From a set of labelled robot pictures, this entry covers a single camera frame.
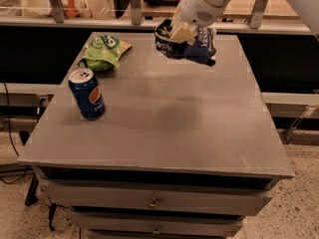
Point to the grey drawer cabinet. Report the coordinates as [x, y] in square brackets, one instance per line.
[167, 123]

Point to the brass top drawer knob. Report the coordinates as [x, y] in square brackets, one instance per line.
[153, 204]

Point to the grey drawer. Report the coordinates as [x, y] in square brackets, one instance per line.
[147, 223]
[225, 201]

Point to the brass drawer knob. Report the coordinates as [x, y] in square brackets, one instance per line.
[156, 231]
[153, 204]

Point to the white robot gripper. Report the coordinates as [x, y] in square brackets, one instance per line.
[193, 9]

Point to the orange white bag behind rail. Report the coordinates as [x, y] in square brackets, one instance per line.
[43, 8]

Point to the blue Pepsi can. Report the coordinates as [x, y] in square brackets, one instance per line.
[87, 92]

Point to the blue chip bag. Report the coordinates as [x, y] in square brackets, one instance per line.
[199, 50]

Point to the top grey drawer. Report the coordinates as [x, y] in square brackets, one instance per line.
[225, 201]

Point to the black stand foot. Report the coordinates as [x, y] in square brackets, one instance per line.
[31, 197]

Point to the green rice chip bag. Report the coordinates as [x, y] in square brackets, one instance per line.
[104, 52]

